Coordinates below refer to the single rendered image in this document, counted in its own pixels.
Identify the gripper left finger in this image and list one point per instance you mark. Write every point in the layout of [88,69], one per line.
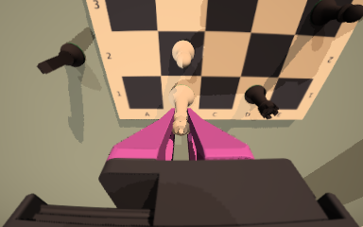
[150,142]

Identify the tan and black chessboard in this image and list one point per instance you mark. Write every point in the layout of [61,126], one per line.
[237,44]

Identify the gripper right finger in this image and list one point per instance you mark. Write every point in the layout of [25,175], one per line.
[212,143]

